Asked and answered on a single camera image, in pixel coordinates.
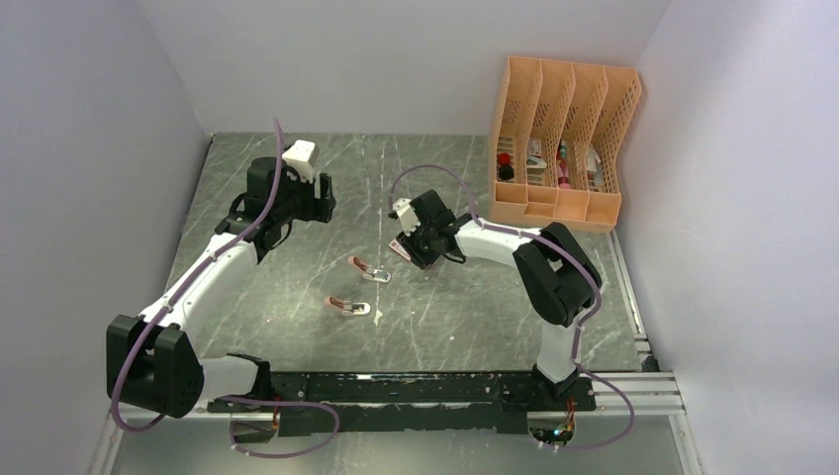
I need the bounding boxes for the red white staple box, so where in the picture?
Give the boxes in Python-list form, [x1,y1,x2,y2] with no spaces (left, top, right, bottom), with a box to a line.
[388,238,427,270]

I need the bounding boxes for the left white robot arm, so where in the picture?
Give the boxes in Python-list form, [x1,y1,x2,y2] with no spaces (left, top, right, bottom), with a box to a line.
[106,150,335,430]

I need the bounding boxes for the orange file organizer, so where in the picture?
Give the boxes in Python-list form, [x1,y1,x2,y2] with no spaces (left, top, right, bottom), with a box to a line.
[489,56,642,234]

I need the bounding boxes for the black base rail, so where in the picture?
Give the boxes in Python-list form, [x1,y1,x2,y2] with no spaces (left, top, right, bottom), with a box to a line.
[208,370,597,436]

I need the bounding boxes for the pink stapler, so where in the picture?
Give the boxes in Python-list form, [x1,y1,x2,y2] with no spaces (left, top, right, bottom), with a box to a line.
[348,256,392,283]
[325,296,371,317]

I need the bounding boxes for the red black item in organizer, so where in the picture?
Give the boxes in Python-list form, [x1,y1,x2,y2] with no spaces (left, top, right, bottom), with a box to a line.
[497,152,515,182]

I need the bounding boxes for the pink items in organizer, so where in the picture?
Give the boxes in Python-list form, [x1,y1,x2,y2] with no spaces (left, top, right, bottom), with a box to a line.
[525,139,606,192]

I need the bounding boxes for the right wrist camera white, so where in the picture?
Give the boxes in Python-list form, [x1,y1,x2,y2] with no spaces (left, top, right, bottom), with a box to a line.
[389,198,421,237]

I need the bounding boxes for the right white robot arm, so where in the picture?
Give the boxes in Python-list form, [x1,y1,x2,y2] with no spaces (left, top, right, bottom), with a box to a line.
[389,190,603,410]

